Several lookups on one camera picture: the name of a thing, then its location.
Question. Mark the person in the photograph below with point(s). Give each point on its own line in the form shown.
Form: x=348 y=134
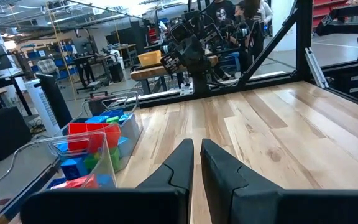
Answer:
x=255 y=25
x=221 y=14

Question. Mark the red storage shelf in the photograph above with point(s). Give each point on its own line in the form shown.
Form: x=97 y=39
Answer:
x=328 y=12

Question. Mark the black cube box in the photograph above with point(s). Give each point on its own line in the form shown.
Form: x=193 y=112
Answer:
x=2 y=133

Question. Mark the black aluminium table frame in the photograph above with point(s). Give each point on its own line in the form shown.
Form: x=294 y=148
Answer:
x=303 y=37

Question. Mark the silver mounting plate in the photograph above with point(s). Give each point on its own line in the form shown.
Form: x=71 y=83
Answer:
x=186 y=90

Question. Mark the blue bin shelf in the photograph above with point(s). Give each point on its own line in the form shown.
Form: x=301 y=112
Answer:
x=61 y=62

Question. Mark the large green block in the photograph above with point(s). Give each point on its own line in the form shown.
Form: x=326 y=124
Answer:
x=115 y=158
x=113 y=119

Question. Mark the large light blue block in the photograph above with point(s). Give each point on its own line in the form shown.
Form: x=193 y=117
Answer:
x=127 y=119

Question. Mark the yellow storage bin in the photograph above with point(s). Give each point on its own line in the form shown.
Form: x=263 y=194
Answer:
x=149 y=57

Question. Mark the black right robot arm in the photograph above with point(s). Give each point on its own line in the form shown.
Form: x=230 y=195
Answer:
x=202 y=77

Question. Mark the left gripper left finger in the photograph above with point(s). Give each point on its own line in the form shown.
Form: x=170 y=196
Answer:
x=176 y=174

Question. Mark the small blue square block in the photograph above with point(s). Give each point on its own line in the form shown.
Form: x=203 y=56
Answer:
x=73 y=168
x=62 y=146
x=54 y=183
x=104 y=180

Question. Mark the long light blue block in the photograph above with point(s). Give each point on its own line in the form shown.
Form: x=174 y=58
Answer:
x=96 y=119

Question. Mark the white cylindrical tower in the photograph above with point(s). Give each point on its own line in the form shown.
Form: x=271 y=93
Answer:
x=40 y=109

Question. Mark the wooden workbench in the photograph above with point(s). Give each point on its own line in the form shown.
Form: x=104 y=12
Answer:
x=154 y=71

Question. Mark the red eight-stud block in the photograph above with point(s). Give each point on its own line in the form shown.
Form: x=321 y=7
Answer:
x=76 y=183

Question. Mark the small green square block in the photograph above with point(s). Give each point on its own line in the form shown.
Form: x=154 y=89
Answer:
x=90 y=161

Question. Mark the silver frame bracket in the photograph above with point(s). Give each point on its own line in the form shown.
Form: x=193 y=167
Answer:
x=317 y=70

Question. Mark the black stand pole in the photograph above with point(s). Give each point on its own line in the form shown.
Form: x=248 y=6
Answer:
x=54 y=99

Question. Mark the clear plastic bin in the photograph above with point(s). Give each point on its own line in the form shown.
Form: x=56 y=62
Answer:
x=134 y=130
x=106 y=146

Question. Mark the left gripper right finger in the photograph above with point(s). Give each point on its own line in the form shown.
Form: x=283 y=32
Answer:
x=225 y=186

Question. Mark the black waste bin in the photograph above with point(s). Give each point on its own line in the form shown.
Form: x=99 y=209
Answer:
x=116 y=71

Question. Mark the large red block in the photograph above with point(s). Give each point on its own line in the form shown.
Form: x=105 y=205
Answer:
x=92 y=137

